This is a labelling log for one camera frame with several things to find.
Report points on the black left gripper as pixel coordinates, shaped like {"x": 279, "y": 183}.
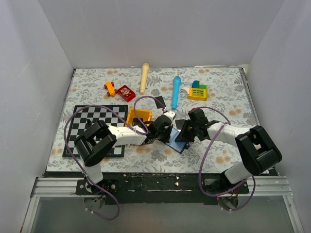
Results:
{"x": 166, "y": 139}

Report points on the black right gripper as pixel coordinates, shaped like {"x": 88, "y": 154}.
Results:
{"x": 183, "y": 136}

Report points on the blue leather card holder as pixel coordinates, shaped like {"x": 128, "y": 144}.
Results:
{"x": 176, "y": 145}

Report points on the black credit card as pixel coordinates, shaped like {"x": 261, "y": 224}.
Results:
{"x": 159, "y": 101}

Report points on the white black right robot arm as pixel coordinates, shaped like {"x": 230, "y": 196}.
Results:
{"x": 257, "y": 150}

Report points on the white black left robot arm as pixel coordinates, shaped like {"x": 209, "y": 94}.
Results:
{"x": 95, "y": 143}

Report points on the black card in bin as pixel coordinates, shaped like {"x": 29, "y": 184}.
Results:
{"x": 137, "y": 122}

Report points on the yellow plastic bin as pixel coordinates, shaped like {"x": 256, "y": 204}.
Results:
{"x": 142, "y": 115}

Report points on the yellow green toy brick house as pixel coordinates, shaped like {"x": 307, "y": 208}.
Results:
{"x": 197, "y": 91}

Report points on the blue toy microphone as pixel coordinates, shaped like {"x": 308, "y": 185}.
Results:
{"x": 176, "y": 87}

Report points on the black silver chessboard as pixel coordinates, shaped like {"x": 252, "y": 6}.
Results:
{"x": 99, "y": 116}

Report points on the red owl toy block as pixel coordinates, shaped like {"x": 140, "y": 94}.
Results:
{"x": 126, "y": 93}

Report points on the cream toy microphone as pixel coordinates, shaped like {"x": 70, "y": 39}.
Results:
{"x": 144, "y": 75}

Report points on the yellow toy brick car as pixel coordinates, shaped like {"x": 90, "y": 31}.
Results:
{"x": 111, "y": 91}

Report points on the black chess piece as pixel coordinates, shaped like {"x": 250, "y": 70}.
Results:
{"x": 89, "y": 121}

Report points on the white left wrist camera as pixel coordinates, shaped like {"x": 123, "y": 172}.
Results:
{"x": 170, "y": 114}

